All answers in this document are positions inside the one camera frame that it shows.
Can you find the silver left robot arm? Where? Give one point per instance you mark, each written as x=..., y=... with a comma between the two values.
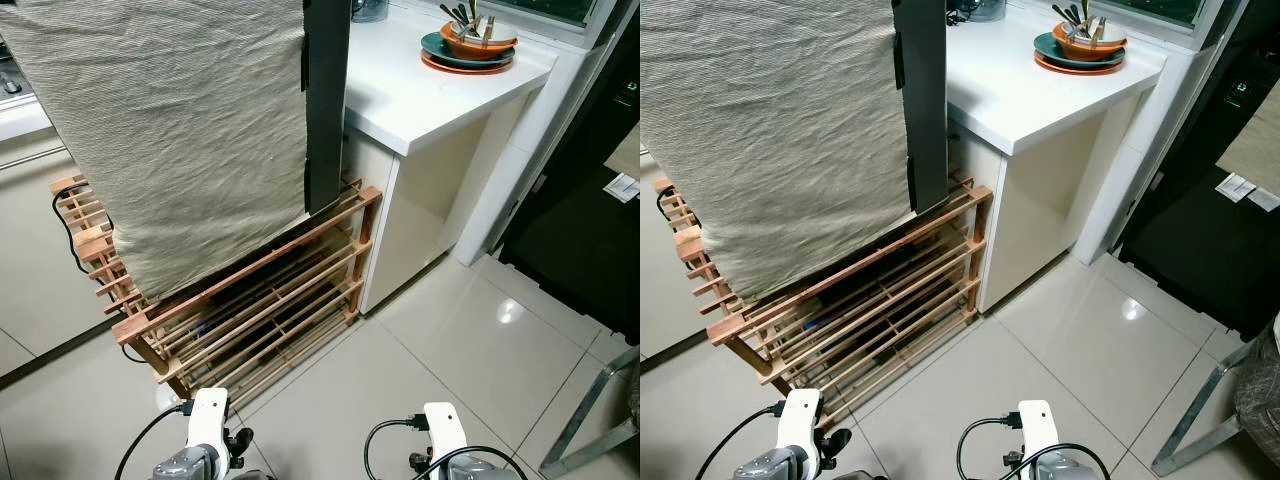
x=185, y=466
x=770, y=467

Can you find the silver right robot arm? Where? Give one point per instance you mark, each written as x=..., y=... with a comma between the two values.
x=475, y=471
x=1065, y=471

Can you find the wooden slatted rack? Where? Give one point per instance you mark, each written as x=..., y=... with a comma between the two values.
x=132, y=330
x=735, y=332

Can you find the grey patterned fabric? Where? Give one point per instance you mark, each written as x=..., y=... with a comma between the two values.
x=635, y=390
x=1260, y=390

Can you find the black appliance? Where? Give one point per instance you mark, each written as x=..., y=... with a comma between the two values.
x=580, y=230
x=1190, y=240

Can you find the beige wrinkled cloth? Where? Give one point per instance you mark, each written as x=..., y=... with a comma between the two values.
x=780, y=130
x=170, y=130

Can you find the white paper label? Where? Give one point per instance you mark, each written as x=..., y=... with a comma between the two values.
x=1240, y=188
x=622, y=187

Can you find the black flat panel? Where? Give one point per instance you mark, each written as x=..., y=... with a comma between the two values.
x=325, y=100
x=925, y=100

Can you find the white counter cabinet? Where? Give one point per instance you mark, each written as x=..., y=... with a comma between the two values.
x=420, y=90
x=1040, y=90

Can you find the orange plate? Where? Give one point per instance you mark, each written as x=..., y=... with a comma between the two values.
x=1080, y=69
x=470, y=70

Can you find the teal plate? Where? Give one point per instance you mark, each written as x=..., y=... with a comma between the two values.
x=1049, y=46
x=438, y=48

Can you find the orange bowl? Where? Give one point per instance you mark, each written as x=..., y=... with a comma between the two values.
x=1090, y=43
x=478, y=46

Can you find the wooden utensil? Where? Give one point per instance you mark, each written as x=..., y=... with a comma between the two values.
x=489, y=28
x=1100, y=27

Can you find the clear glass jar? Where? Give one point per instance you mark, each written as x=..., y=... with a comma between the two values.
x=985, y=8
x=368, y=8

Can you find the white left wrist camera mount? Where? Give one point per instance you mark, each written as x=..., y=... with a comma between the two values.
x=208, y=420
x=800, y=420

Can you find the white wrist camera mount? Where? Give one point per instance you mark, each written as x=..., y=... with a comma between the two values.
x=208, y=420
x=800, y=420
x=1038, y=430
x=445, y=430

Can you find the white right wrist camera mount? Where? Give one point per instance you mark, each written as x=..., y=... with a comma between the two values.
x=445, y=430
x=1038, y=430

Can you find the grey metal frame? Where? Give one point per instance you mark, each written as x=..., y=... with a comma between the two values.
x=1200, y=408
x=585, y=411

